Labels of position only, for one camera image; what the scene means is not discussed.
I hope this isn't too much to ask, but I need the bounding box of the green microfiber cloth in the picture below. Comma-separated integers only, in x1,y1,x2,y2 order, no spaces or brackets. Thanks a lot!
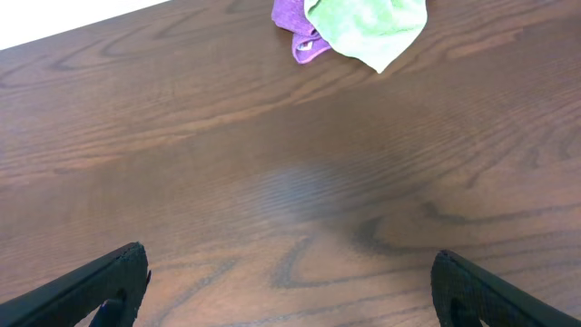
303,0,428,74

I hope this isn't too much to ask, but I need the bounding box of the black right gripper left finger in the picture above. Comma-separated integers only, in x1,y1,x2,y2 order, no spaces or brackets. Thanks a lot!
1,243,151,327

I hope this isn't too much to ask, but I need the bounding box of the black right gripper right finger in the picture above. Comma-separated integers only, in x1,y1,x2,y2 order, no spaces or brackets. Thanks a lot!
430,250,580,327

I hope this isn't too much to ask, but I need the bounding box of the purple microfiber cloth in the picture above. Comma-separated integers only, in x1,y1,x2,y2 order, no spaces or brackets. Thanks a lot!
271,0,331,64

